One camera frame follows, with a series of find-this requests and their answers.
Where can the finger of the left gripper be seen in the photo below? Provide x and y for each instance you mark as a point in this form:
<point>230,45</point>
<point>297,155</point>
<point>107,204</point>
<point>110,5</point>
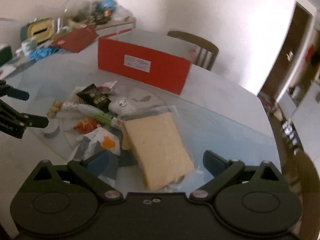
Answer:
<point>8,90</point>
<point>35,120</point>

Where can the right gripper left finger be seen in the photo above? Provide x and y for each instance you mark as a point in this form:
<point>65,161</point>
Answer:
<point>86,173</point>

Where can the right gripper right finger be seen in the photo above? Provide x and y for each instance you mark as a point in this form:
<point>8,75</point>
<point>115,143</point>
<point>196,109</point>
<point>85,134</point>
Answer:
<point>225,173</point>

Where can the white patterned plastic bag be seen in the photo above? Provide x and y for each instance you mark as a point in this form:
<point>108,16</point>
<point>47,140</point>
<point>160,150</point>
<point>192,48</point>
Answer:
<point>98,140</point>

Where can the orange red toy figure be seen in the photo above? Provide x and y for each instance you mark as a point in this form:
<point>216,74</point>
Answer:
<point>86,125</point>

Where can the white green tube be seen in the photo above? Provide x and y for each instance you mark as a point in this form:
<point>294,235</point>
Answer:
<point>100,116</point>

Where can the black snack packet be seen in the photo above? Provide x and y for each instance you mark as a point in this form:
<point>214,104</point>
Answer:
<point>94,97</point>

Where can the beige sponge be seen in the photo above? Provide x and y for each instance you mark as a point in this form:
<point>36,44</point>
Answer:
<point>158,148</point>

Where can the white plush toy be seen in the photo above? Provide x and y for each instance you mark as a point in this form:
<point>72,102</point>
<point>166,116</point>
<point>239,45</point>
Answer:
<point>121,105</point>

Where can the small pink white packet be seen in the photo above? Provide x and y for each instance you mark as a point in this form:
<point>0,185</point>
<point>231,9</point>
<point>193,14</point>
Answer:
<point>106,88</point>

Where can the cotton swabs pack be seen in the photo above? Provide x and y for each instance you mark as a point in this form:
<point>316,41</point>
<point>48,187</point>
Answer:
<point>70,105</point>

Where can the grey tape roll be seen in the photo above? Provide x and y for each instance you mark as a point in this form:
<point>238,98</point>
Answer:
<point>52,129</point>

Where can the blue cloth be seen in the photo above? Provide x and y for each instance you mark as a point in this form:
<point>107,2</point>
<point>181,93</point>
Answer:
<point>43,52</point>

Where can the yellow tissue box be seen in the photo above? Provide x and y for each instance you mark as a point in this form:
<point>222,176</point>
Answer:
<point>42,30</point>

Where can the red paper bag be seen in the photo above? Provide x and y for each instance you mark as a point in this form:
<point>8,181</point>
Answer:
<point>77,40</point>

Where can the brown wooden chair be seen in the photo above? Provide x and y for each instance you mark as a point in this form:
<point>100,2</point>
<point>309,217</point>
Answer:
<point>206,51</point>

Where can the red cardboard box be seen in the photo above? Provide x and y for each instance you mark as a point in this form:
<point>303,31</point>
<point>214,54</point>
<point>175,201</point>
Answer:
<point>148,57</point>

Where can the white wooden sideboard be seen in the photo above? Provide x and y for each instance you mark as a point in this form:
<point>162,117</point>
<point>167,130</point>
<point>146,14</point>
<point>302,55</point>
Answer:
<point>114,26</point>

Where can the blue globe toy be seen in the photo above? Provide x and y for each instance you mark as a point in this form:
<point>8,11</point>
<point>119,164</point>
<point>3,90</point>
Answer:
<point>107,5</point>

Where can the clear plastic bag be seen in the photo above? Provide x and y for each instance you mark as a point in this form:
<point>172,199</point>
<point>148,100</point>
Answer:
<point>120,13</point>

